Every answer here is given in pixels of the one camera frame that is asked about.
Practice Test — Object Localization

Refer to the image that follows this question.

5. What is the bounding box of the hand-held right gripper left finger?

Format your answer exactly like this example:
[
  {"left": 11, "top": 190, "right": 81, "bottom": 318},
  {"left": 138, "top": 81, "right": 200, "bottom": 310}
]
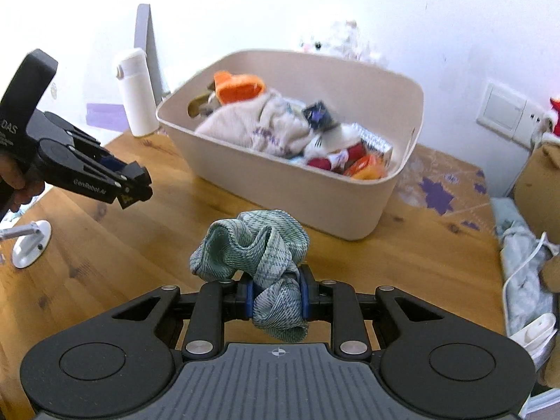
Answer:
[{"left": 111, "top": 279, "right": 254, "bottom": 356}]

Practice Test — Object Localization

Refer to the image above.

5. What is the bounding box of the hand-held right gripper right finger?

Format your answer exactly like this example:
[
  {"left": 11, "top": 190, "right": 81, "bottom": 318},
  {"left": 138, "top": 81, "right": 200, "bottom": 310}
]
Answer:
[{"left": 301, "top": 268, "right": 442, "bottom": 356}]

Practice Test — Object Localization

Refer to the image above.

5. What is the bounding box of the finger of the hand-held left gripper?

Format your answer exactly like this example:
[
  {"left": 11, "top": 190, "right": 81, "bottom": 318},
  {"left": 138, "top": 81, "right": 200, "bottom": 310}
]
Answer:
[
  {"left": 46, "top": 111, "right": 128, "bottom": 172},
  {"left": 57, "top": 140, "right": 125, "bottom": 205}
]

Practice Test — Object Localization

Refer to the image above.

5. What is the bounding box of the green knitted cloth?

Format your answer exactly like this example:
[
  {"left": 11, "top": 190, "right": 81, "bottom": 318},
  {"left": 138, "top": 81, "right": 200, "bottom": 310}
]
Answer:
[{"left": 189, "top": 210, "right": 310, "bottom": 343}]

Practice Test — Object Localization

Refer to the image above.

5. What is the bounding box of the beige plastic storage bin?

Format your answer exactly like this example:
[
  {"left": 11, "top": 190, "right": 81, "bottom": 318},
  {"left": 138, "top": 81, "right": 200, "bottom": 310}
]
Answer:
[{"left": 156, "top": 49, "right": 426, "bottom": 241}]

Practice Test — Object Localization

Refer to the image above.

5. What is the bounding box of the orange pill bottle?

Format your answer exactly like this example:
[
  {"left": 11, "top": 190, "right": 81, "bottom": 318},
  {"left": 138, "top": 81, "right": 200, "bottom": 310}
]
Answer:
[{"left": 343, "top": 154, "right": 388, "bottom": 180}]

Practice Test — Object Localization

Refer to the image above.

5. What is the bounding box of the white cat plush toy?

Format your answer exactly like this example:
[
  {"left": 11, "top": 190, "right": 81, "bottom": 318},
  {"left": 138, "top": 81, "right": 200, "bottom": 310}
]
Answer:
[{"left": 304, "top": 125, "right": 364, "bottom": 160}]

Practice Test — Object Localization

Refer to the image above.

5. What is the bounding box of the dark patterned toothpaste box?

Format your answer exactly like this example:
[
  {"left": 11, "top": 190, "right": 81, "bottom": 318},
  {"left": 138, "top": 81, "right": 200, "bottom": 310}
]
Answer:
[{"left": 350, "top": 122, "right": 393, "bottom": 167}]

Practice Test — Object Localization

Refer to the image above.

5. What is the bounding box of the beige fluffy cloth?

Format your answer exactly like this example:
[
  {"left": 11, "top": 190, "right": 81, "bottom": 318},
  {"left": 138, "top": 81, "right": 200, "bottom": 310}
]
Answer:
[{"left": 195, "top": 90, "right": 324, "bottom": 158}]

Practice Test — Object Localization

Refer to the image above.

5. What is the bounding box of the wooden desktop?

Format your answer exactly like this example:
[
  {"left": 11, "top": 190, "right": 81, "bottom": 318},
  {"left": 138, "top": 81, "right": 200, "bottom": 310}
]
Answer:
[{"left": 0, "top": 133, "right": 508, "bottom": 346}]

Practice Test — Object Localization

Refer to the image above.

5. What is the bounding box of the person's left hand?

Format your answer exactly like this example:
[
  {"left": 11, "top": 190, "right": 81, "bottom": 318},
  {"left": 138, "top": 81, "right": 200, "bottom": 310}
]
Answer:
[{"left": 0, "top": 151, "right": 44, "bottom": 204}]

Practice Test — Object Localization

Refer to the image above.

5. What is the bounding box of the white thermos bottle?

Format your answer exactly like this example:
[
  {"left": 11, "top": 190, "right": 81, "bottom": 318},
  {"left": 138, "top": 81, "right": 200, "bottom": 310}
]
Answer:
[{"left": 116, "top": 48, "right": 160, "bottom": 137}]

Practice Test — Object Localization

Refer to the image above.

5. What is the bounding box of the white round-base stand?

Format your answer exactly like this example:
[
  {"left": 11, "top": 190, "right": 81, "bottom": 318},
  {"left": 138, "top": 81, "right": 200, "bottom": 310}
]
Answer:
[{"left": 0, "top": 221, "right": 53, "bottom": 270}]

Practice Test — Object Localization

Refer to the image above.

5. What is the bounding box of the grey upright board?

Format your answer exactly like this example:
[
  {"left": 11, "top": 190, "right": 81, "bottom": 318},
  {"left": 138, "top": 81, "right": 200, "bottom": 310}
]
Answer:
[{"left": 133, "top": 3, "right": 171, "bottom": 101}]

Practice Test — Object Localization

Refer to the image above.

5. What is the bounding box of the brown mat with purple flowers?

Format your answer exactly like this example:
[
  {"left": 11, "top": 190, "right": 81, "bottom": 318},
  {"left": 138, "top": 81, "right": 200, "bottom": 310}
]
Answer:
[{"left": 396, "top": 144, "right": 488, "bottom": 232}]

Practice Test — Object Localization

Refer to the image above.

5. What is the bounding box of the dark crumpled wrapper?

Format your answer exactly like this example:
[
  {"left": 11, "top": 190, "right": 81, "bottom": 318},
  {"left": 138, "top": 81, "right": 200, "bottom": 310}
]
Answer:
[{"left": 302, "top": 100, "right": 340, "bottom": 134}]

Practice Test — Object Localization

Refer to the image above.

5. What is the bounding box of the light blue patterned cloth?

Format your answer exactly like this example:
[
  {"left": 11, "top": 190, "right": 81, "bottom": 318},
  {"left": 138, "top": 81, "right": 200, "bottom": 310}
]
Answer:
[{"left": 490, "top": 197, "right": 560, "bottom": 359}]

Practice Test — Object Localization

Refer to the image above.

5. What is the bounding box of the white power adapter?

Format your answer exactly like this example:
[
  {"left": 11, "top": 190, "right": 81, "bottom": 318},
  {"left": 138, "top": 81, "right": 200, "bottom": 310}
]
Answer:
[{"left": 512, "top": 313, "right": 554, "bottom": 346}]

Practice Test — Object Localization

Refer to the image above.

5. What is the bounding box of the white fluffy plush toy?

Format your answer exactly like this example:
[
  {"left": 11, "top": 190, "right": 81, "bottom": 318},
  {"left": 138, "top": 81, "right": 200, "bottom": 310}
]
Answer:
[{"left": 300, "top": 20, "right": 386, "bottom": 66}]

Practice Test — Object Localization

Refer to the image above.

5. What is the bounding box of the brown plush toy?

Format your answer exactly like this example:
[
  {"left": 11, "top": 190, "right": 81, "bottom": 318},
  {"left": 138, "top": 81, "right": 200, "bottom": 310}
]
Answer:
[{"left": 512, "top": 133, "right": 560, "bottom": 386}]

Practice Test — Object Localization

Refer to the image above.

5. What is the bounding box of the white cable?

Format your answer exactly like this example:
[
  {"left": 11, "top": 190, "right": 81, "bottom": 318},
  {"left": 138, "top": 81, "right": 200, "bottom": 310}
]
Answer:
[{"left": 503, "top": 232, "right": 560, "bottom": 316}]

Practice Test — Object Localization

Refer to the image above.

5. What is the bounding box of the white wall switch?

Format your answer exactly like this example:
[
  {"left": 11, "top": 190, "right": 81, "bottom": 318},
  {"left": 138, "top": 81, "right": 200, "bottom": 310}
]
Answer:
[{"left": 476, "top": 79, "right": 528, "bottom": 138}]

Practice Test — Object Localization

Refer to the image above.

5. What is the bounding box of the white wall socket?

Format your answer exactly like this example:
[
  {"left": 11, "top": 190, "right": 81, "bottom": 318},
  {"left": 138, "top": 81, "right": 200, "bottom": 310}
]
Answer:
[{"left": 520, "top": 100, "right": 554, "bottom": 145}]

